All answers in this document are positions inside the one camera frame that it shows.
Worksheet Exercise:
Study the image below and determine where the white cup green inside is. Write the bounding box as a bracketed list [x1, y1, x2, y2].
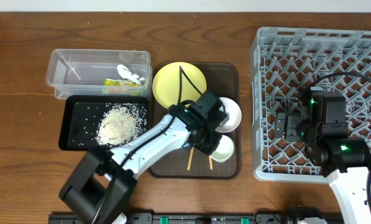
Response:
[211, 136, 235, 162]

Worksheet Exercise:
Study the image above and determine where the yellow plate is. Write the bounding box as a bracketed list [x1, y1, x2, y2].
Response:
[152, 62, 207, 108]

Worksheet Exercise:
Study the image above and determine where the pile of rice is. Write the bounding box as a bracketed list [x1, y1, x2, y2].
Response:
[96, 107, 143, 147]

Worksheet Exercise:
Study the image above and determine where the white tissue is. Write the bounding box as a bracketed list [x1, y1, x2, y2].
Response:
[116, 64, 145, 85]

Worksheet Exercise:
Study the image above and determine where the green snack wrapper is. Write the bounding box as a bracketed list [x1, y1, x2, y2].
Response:
[102, 78, 143, 96]

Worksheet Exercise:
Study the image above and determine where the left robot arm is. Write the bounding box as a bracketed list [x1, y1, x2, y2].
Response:
[58, 90, 229, 223]

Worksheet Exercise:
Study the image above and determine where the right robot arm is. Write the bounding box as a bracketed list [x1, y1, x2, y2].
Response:
[275, 87, 371, 223]

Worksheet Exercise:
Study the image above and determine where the grey dishwasher rack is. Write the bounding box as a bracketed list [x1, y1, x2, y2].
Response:
[250, 27, 371, 184]

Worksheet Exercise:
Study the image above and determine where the black waste tray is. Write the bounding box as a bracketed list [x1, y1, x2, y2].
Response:
[58, 95, 149, 151]

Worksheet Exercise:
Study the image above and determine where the clear plastic waste bin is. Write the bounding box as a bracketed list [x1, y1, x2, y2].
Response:
[46, 49, 152, 99]

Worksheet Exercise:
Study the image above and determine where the brown serving tray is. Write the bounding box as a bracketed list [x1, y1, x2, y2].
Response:
[149, 62, 241, 180]

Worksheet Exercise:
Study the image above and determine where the right wooden chopstick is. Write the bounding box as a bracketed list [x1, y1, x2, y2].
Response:
[208, 156, 213, 170]

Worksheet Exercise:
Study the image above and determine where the wooden chopstick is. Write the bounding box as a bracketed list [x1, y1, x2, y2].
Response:
[208, 156, 213, 170]
[187, 147, 194, 170]

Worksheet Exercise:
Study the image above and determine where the left wooden chopstick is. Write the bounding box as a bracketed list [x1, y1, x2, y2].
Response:
[187, 147, 194, 170]

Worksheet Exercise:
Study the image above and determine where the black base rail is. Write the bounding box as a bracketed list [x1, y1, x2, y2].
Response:
[48, 213, 344, 224]

